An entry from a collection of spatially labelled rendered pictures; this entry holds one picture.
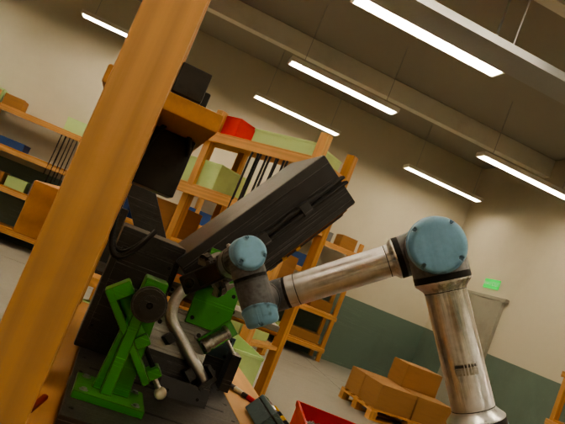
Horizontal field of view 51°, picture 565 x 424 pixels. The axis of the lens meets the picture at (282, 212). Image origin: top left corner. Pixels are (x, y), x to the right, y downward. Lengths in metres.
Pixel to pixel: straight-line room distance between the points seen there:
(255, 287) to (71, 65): 9.71
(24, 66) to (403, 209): 7.16
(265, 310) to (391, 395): 6.42
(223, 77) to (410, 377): 5.99
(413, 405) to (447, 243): 6.71
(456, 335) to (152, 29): 0.79
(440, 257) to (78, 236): 0.67
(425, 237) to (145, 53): 0.63
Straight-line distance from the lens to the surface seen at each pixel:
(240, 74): 10.90
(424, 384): 8.34
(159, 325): 1.58
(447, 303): 1.22
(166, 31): 0.97
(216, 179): 4.75
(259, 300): 1.25
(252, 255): 1.24
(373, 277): 1.36
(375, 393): 7.58
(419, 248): 1.19
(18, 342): 0.96
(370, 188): 11.32
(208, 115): 1.25
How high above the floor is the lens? 1.29
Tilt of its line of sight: 5 degrees up
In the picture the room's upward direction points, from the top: 22 degrees clockwise
